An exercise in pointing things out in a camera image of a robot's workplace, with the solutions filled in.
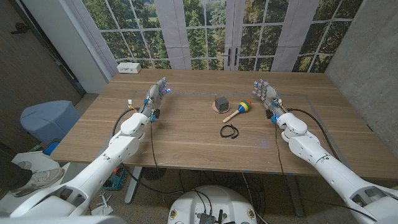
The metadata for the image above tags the black velcro strap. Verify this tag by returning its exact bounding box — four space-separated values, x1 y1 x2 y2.
220 123 239 139

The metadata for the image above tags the round wooden coaster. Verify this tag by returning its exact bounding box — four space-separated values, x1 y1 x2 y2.
211 101 231 114

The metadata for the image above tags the thin black right camera cable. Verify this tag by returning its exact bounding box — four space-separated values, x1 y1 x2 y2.
274 123 296 218

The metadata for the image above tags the black door handle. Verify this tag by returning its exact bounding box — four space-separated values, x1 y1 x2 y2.
10 22 31 35

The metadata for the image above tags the white power box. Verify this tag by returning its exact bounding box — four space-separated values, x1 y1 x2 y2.
116 62 142 75

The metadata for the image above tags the white toy airplane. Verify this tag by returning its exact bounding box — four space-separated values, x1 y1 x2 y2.
91 192 114 217

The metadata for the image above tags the person's dark trouser leg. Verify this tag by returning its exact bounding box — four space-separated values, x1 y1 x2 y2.
0 149 34 192

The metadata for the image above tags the grey sneaker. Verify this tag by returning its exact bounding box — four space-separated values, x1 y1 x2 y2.
11 161 65 198

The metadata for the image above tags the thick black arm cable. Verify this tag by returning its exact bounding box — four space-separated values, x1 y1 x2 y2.
287 108 341 162
111 107 141 138

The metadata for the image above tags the grey table leg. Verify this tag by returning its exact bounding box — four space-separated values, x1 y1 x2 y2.
284 174 305 218

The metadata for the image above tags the blue bin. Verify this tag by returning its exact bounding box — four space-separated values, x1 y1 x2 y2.
42 141 60 156

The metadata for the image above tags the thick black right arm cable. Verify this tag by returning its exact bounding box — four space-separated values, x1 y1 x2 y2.
287 108 341 162

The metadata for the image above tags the printed window backdrop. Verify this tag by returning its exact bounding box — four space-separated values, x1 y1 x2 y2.
63 0 364 74

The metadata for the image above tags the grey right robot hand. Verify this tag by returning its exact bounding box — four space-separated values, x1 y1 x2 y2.
252 78 286 121

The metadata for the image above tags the small grey cube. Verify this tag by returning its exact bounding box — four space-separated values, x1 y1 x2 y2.
215 96 230 113

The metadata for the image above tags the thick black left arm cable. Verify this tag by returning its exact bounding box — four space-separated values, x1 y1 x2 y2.
111 107 141 138

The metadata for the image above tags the white floor platform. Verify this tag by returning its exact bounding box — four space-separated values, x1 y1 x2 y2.
0 151 78 215

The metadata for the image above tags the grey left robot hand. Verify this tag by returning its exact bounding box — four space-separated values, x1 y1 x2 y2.
139 77 171 118

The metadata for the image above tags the black round floor fan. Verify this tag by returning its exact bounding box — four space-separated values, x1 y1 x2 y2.
141 167 167 182

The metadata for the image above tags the colourful wooden maraca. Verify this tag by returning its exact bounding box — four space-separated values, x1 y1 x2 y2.
222 99 252 124

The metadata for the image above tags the white table leg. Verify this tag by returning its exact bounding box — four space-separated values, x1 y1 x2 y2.
124 166 144 205

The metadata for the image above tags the blue-grey stool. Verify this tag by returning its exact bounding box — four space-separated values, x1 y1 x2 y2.
20 100 82 146

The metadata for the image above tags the blue plastic basket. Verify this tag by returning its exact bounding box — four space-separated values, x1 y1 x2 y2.
101 166 127 191

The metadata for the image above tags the thin black camera cable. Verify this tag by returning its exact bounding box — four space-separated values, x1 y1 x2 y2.
150 121 164 200
274 123 296 218

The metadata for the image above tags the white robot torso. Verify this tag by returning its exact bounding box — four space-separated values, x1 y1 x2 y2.
167 185 258 224

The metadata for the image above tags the thin black left camera cable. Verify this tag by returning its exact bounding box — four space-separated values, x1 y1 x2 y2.
150 121 164 200

